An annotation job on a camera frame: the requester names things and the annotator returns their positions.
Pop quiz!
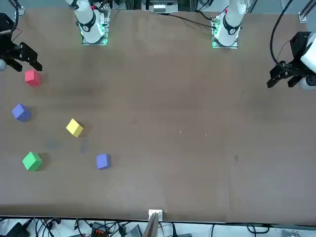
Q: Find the red foam cube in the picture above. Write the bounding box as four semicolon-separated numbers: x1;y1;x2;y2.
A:
24;69;41;87

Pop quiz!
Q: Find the aluminium frame post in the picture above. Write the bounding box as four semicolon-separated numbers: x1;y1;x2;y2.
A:
143;209;163;237

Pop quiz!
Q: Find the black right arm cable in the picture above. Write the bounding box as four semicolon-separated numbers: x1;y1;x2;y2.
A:
9;0;20;34

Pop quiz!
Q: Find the black base power cable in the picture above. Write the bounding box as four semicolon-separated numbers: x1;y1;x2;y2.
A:
167;13;214;27

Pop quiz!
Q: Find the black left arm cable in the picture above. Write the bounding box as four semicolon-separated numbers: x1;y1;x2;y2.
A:
270;0;294;65

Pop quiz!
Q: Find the yellow foam cube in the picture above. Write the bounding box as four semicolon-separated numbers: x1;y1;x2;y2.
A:
66;118;84;138

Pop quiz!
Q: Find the black orange connector block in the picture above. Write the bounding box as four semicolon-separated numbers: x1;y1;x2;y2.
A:
89;221;107;236

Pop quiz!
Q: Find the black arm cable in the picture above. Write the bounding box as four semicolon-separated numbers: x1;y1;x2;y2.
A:
9;0;20;34
270;0;294;65

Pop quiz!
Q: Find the purple foam cube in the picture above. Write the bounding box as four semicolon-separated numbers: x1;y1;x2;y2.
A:
96;153;112;170
11;103;32;122

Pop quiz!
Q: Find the green foam cube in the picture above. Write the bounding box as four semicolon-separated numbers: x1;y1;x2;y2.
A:
22;151;43;171

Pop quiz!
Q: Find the black power brick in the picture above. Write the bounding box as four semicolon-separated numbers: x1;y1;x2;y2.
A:
4;221;31;237

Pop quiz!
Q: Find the white power strip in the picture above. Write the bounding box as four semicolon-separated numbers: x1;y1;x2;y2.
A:
152;2;166;13

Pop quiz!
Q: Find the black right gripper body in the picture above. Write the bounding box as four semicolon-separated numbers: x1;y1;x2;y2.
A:
0;13;25;61

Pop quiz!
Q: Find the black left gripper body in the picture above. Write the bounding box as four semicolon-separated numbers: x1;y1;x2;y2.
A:
283;32;311;74

